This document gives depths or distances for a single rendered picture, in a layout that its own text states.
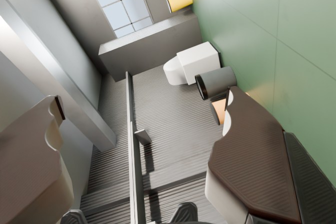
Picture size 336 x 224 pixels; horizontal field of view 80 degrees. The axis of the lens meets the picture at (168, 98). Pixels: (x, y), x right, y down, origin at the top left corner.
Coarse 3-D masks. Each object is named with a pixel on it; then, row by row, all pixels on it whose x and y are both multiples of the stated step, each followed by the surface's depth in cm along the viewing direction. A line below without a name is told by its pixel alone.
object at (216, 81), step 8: (208, 72) 412; (216, 72) 405; (224, 72) 401; (232, 72) 399; (200, 80) 400; (208, 80) 399; (216, 80) 398; (224, 80) 398; (232, 80) 400; (200, 88) 453; (208, 88) 399; (216, 88) 401; (224, 88) 407; (208, 96) 410
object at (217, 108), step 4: (220, 100) 368; (224, 100) 363; (212, 104) 363; (216, 104) 360; (220, 104) 357; (224, 104) 355; (212, 108) 360; (216, 108) 354; (220, 108) 353; (212, 112) 381; (216, 112) 353; (220, 112) 351; (224, 112) 351; (216, 116) 351; (220, 116) 352; (224, 116) 352; (216, 120) 365; (220, 120) 354
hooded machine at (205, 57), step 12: (192, 48) 490; (204, 48) 471; (216, 48) 461; (180, 60) 465; (192, 60) 448; (204, 60) 447; (216, 60) 452; (168, 72) 466; (180, 72) 462; (192, 72) 460
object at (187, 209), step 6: (180, 204) 6; (186, 204) 6; (192, 204) 6; (72, 210) 6; (78, 210) 6; (180, 210) 5; (186, 210) 5; (192, 210) 5; (66, 216) 5; (72, 216) 5; (78, 216) 5; (84, 216) 5; (174, 216) 5; (180, 216) 5; (186, 216) 5; (192, 216) 5; (60, 222) 5; (66, 222) 5; (72, 222) 5; (78, 222) 5; (84, 222) 5; (168, 222) 5; (174, 222) 5; (180, 222) 5; (186, 222) 5; (192, 222) 5; (198, 222) 5; (204, 222) 5
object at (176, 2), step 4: (168, 0) 527; (172, 0) 525; (176, 0) 525; (180, 0) 526; (184, 0) 527; (188, 0) 529; (168, 4) 529; (172, 4) 527; (176, 4) 529; (180, 4) 531; (184, 4) 535; (188, 4) 542; (172, 8) 534; (176, 8) 538; (180, 8) 548
